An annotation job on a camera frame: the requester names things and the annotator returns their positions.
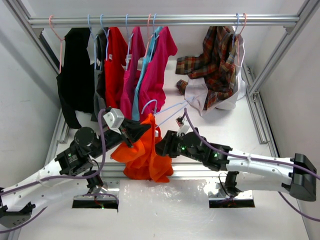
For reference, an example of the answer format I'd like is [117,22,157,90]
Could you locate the pink hanger far left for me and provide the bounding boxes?
[48,14,66,75]

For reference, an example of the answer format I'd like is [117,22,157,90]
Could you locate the magenta hanging shirt left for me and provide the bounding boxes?
[120,26,146,119]

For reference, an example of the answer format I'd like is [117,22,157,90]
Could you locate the aluminium frame front rail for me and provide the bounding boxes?
[100,162,227,180]

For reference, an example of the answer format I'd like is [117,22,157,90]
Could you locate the red hanging t shirt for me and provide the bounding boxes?
[104,27,128,109]

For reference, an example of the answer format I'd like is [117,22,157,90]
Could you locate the plaid flannel shirt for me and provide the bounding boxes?
[175,26,237,111]

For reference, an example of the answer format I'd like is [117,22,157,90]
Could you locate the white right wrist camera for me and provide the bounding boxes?
[176,116,190,136]

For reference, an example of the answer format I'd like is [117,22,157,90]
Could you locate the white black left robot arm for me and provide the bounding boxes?
[0,119,151,233]

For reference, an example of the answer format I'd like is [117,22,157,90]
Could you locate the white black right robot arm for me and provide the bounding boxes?
[155,130,318,202]

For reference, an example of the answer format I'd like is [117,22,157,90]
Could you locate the teal hanging garment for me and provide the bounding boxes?
[131,35,156,121]

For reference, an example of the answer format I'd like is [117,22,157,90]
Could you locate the magenta hanging shirt right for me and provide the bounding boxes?
[138,26,178,121]

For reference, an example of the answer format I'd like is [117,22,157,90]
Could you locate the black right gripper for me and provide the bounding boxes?
[151,130,205,163]

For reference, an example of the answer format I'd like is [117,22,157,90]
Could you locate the aluminium hanging rail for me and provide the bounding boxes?
[28,13,300,29]

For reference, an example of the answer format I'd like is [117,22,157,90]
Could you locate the magenta hanging shirt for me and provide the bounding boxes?
[120,26,146,119]
[138,26,178,121]

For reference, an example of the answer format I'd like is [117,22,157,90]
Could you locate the grey hanging garment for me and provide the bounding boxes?
[90,27,109,122]

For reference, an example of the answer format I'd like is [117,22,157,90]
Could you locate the blue hanger right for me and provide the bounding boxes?
[232,13,240,48]

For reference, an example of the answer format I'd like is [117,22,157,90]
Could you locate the black hanging garment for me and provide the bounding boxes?
[56,28,95,129]

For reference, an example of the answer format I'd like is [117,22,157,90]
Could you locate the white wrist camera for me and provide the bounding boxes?
[176,116,190,136]
[103,107,125,134]

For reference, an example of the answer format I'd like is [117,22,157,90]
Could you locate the white hanging garment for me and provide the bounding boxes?
[176,26,246,116]

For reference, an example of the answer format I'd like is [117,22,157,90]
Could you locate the orange t shirt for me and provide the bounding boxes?
[110,113,174,183]

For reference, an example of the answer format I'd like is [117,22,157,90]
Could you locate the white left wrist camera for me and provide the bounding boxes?
[103,107,125,134]

